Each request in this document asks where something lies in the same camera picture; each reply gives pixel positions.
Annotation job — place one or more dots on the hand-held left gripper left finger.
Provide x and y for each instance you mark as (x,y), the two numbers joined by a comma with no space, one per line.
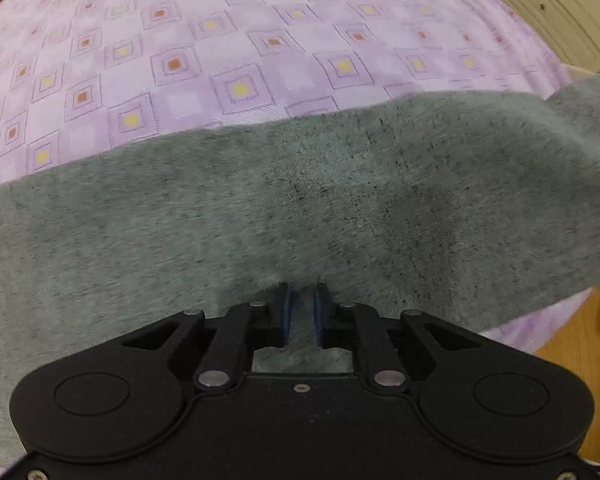
(283,316)

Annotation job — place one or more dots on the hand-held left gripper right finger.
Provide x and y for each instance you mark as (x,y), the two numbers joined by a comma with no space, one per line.
(320,317)

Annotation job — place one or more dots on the grey-green towel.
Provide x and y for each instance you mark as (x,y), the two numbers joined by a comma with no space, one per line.
(280,210)

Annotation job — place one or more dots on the purple patterned bed sheet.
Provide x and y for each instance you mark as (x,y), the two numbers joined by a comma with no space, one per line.
(180,60)

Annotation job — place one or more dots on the cream wardrobe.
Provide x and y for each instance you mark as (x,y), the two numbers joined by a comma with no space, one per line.
(555,0)

